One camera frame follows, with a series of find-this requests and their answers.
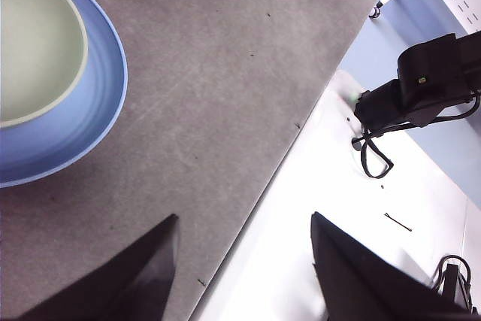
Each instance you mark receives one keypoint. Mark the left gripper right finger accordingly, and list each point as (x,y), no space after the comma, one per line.
(357,279)

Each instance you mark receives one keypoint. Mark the thin black pin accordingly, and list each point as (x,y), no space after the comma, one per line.
(398,222)

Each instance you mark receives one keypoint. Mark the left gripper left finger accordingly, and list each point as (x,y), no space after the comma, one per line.
(127,279)

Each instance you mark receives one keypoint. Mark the green ribbed bowl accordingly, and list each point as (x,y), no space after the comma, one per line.
(37,43)

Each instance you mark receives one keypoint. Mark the blue round plate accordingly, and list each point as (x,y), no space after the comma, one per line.
(101,91)

